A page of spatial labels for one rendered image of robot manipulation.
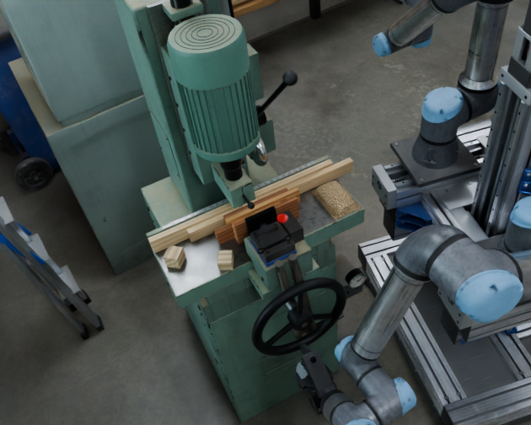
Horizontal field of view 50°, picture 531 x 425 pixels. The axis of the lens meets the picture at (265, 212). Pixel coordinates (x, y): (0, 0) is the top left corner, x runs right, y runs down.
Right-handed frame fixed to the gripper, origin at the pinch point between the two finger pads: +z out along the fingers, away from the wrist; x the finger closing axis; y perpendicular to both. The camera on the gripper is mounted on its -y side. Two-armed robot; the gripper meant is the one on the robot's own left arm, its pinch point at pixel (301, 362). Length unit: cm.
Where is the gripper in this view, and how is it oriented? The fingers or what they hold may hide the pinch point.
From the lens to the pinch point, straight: 162.0
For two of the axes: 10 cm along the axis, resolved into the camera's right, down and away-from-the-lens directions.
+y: 3.2, 9.0, 3.1
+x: 8.9, -3.9, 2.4
